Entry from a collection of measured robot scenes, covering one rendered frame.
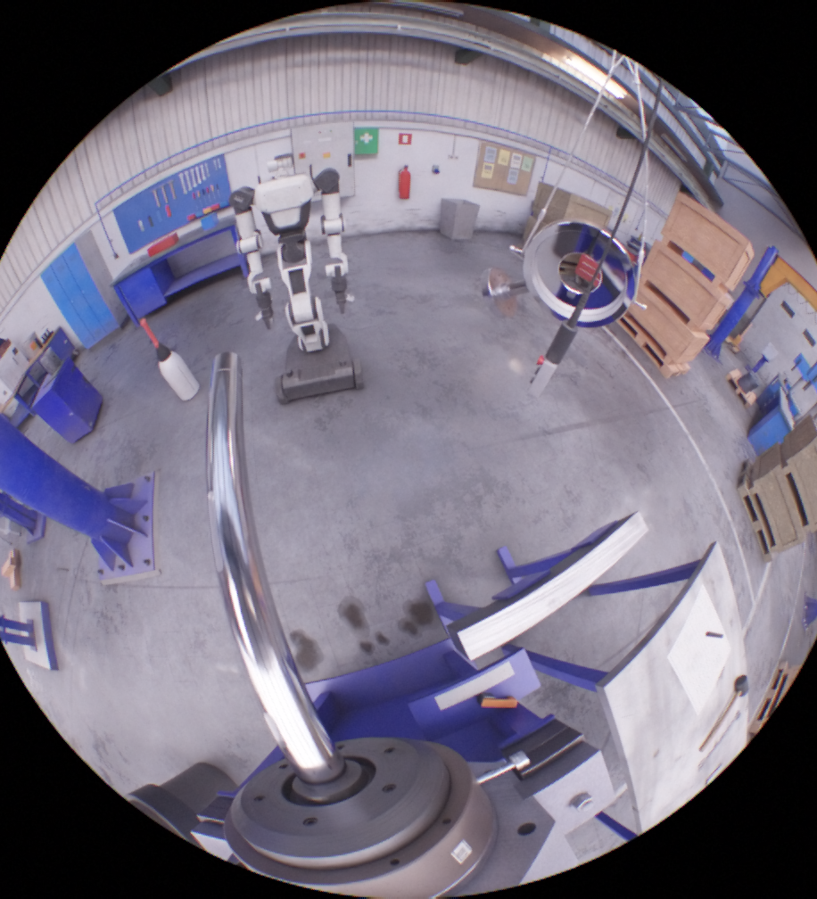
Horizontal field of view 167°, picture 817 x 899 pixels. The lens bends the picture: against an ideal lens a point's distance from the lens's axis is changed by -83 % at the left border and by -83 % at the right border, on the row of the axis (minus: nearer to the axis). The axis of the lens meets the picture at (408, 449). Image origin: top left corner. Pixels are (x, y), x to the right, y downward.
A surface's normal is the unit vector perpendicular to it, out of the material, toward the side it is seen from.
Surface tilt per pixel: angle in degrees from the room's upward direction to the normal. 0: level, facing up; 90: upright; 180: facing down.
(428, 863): 35
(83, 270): 90
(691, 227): 90
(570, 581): 0
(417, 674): 0
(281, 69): 90
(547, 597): 0
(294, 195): 90
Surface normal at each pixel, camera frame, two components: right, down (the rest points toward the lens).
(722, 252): -0.93, 0.29
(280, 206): 0.25, 0.85
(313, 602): 0.05, -0.49
